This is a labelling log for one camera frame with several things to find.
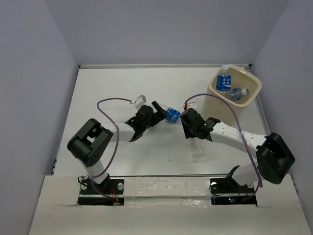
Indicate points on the beige plastic bin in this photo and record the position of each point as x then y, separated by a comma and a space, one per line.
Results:
217, 105

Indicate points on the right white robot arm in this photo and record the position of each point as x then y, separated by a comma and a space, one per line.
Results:
270, 157

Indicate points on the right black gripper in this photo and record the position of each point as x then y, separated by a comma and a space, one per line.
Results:
187, 132

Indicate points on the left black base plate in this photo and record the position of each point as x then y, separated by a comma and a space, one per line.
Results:
112, 195

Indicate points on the aluminium table rail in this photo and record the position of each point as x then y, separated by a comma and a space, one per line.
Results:
145, 66

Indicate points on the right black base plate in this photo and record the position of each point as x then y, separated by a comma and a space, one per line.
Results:
222, 194

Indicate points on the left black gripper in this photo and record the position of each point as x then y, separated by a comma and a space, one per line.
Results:
158, 116

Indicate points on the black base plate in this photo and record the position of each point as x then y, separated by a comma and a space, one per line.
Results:
112, 195
222, 194

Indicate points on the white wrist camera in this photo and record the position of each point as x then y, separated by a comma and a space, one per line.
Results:
139, 101
190, 105

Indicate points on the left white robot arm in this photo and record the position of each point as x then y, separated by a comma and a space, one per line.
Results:
92, 139

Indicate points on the clear unlabelled bottle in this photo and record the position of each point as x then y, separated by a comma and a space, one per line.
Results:
196, 148

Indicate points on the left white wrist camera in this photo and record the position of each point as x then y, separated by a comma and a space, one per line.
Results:
139, 101

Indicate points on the blue label bottle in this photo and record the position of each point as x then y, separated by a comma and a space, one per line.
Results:
245, 91
223, 82
172, 115
234, 94

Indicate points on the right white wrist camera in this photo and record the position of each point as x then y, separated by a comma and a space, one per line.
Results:
190, 105

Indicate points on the blue label bottle front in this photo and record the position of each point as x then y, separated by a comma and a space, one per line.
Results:
245, 91

